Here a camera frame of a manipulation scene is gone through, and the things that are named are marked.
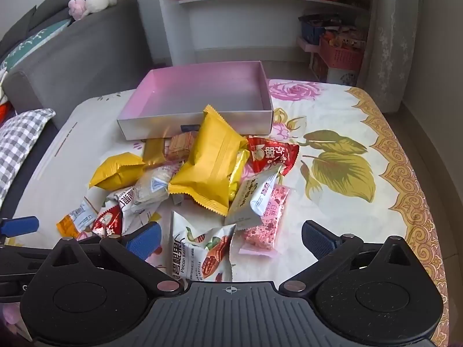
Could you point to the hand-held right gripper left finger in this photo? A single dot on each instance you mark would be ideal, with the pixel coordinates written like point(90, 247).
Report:
point(144, 240)

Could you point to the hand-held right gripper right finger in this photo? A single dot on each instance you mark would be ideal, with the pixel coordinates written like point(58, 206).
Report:
point(320, 240)

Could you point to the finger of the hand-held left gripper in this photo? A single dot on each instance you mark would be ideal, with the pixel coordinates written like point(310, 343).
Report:
point(21, 225)

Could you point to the red snack packet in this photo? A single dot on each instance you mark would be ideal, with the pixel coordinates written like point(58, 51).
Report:
point(108, 222)
point(273, 153)

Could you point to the orange white snack packet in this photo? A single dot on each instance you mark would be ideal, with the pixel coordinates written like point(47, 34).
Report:
point(77, 218)

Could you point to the white nut-print snack packet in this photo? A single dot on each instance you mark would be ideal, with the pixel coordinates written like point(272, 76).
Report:
point(202, 253)

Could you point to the small yellow snack packet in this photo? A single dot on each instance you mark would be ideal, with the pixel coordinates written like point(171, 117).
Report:
point(114, 171)

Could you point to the white black-print snack packet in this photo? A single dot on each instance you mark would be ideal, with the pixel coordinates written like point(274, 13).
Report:
point(249, 198)

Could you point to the large yellow snack packet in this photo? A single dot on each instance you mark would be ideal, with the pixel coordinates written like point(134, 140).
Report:
point(209, 159)

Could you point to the pink cardboard box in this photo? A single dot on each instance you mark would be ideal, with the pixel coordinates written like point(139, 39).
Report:
point(202, 90)

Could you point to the floral bed sheet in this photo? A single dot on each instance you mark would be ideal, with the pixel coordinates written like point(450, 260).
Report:
point(343, 202)

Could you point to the white red-print snack packet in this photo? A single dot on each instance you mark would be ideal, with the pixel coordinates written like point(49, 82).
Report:
point(124, 198)

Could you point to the clear rice cake packet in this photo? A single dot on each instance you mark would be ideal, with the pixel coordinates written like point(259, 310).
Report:
point(153, 188)

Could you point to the pink nougat packet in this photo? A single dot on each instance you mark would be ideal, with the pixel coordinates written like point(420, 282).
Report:
point(266, 224)

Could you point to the grey checked pillow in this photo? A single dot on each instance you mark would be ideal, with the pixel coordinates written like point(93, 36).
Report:
point(21, 141)

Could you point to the gold snack packet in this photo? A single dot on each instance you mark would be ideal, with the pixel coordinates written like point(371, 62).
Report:
point(153, 151)

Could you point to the brown wafer packet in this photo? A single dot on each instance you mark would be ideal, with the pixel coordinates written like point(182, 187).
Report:
point(181, 145)

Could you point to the red cloth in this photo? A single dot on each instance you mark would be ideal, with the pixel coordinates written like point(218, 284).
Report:
point(4, 111)

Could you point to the teal cushion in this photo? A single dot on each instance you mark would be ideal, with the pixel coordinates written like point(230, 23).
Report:
point(32, 43)

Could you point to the grey sofa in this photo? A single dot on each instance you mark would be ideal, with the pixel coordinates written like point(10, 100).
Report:
point(90, 54)

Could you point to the large pink basket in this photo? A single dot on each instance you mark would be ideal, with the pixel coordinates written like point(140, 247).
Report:
point(342, 56)

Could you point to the dark blue basket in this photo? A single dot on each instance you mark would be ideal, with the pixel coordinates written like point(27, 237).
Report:
point(313, 30)

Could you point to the grey floral curtain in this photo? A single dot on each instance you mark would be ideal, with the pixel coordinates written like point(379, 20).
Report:
point(394, 43)

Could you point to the white shelf unit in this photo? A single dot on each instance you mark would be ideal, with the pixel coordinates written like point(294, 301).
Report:
point(231, 32)

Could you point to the pink white plush toy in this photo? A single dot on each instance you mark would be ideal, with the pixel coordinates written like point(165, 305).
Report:
point(92, 3)

